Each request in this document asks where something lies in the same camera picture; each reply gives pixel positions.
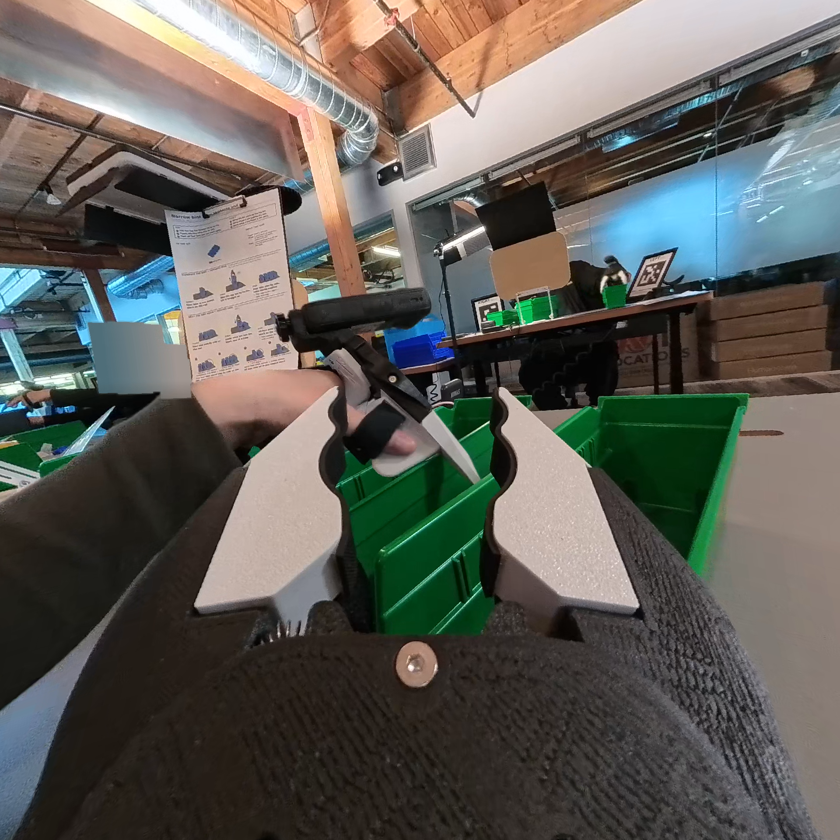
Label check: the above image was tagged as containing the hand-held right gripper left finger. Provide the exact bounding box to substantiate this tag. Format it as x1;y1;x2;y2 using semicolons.
195;386;361;623

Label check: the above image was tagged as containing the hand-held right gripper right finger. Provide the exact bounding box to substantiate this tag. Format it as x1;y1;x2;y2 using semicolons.
480;386;641;636

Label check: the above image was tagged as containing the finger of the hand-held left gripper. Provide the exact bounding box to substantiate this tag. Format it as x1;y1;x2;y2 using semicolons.
377;357;484;485

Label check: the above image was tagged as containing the person's left forearm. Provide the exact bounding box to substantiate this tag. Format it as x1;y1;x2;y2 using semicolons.
0;392;245;710

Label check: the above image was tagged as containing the stack of blue bins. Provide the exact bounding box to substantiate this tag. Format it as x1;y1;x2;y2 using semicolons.
382;314;455;366

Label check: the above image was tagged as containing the person's left hand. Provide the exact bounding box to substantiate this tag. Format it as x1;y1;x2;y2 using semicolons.
192;367;420;463

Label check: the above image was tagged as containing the printed tag sign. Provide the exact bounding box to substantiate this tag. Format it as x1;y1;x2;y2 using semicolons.
470;294;506;334
625;247;679;301

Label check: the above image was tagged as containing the instruction poster board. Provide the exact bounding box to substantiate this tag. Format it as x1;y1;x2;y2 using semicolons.
164;187;294;383

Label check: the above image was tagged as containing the black panel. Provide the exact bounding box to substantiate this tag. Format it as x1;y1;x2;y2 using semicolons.
474;182;557;252

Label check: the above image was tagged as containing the printed cardboard box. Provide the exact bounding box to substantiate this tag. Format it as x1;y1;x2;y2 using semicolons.
616;314;698;389

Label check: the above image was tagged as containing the wooden top desk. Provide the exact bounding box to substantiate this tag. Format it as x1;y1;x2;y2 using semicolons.
436;290;715;398

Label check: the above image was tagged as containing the black ceiling pipe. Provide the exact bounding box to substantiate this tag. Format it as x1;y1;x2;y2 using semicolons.
374;0;479;119

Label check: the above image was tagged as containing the plain cardboard box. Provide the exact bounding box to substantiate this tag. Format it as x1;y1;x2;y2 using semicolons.
712;351;834;382
709;330;831;363
699;282;828;321
705;305;829;343

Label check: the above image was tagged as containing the plain wooden post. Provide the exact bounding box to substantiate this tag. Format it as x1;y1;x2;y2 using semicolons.
298;108;368;299

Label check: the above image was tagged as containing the silver air duct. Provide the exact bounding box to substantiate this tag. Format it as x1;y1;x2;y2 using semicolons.
134;0;382;168

